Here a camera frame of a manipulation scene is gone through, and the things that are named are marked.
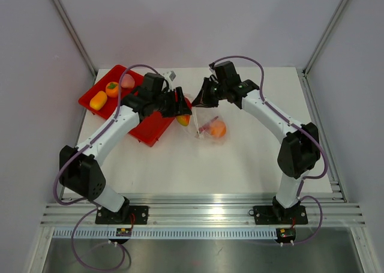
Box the right aluminium frame post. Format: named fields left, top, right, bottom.
left=302, top=0, right=352, bottom=77

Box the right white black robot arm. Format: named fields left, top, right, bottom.
left=192, top=61, right=320, bottom=224

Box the pink peach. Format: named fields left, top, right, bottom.
left=121, top=74, right=135, bottom=89

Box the right small circuit board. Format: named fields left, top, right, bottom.
left=275, top=227, right=296, bottom=244

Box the yellow orange mango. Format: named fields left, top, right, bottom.
left=89, top=91, right=108, bottom=111

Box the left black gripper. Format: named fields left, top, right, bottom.
left=152, top=88, right=192, bottom=119

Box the left small circuit board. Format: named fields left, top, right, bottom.
left=116, top=228, right=132, bottom=237

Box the small circuit board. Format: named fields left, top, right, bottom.
left=275, top=227, right=296, bottom=244
left=116, top=228, right=132, bottom=237

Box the orange persimmon fruit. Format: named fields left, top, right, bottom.
left=105, top=82, right=119, bottom=98

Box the red yellow mango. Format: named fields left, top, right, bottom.
left=176, top=115, right=191, bottom=127

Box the red plastic tray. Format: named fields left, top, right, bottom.
left=78, top=65, right=174, bottom=147

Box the clear dotted zip bag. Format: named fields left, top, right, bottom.
left=176, top=94, right=229, bottom=145

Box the left aluminium frame post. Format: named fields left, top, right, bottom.
left=50, top=0, right=97, bottom=79

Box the red chili pepper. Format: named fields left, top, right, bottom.
left=197, top=116, right=218, bottom=135

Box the white slotted cable duct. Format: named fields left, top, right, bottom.
left=53, top=227, right=277, bottom=240

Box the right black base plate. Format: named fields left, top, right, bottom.
left=248, top=205, right=308, bottom=225

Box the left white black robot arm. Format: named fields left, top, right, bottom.
left=56, top=73, right=191, bottom=224

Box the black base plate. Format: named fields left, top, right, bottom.
left=95, top=205, right=149, bottom=225
left=248, top=205, right=308, bottom=225

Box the orange round fruit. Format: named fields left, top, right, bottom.
left=209, top=120, right=227, bottom=138

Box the aluminium frame post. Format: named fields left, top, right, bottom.
left=302, top=0, right=352, bottom=77
left=50, top=0, right=97, bottom=79

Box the aluminium mounting rail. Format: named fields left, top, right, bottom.
left=40, top=176, right=367, bottom=228

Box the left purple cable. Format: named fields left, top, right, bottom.
left=52, top=64, right=160, bottom=270

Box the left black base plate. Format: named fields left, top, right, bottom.
left=95, top=205, right=149, bottom=225

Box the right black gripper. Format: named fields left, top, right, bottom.
left=191, top=77, right=227, bottom=109

